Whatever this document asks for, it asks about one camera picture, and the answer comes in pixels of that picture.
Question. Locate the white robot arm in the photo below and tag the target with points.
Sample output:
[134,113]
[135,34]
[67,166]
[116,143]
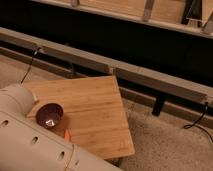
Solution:
[26,146]

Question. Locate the orange carrot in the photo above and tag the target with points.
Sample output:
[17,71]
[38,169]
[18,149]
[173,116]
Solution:
[67,135]

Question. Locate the dark purple bowl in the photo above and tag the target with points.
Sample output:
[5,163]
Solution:
[49,115]

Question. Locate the grey metal rail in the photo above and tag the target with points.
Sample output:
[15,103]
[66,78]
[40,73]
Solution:
[133,73]

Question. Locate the black rail bracket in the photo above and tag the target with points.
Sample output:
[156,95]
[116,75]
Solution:
[158,105]

